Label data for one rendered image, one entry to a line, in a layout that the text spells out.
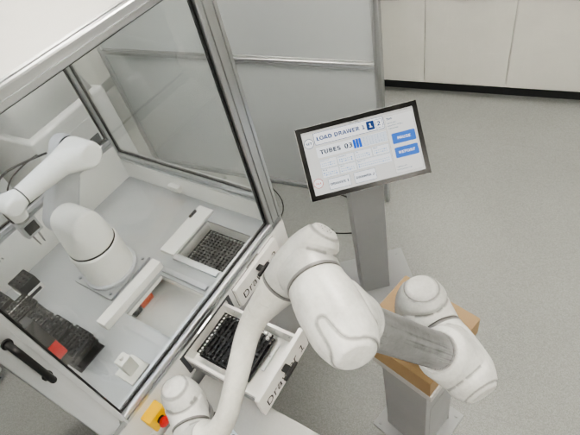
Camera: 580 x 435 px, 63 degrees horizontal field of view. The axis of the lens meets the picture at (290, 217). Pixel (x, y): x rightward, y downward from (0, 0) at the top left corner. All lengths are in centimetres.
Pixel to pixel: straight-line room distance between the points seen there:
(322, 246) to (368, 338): 22
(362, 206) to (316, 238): 126
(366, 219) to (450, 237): 90
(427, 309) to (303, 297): 60
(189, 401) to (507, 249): 223
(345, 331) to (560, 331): 202
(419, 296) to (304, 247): 56
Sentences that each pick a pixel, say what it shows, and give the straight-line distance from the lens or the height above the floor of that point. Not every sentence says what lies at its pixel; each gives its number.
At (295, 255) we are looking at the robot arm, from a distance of 101.
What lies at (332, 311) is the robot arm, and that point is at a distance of 92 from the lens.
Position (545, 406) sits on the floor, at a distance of 263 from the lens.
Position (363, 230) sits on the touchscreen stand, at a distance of 238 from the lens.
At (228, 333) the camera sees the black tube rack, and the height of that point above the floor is 87.
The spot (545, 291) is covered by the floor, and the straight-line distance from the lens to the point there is 294.
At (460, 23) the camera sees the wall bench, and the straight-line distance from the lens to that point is 392.
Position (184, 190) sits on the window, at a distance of 150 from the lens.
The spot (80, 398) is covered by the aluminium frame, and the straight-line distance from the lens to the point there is 151.
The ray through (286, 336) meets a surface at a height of 88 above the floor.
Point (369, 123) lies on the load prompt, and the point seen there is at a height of 116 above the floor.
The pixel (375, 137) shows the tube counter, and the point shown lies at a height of 111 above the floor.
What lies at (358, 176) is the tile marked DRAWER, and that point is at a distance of 202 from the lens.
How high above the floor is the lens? 237
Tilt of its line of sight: 46 degrees down
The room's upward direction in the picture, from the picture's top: 16 degrees counter-clockwise
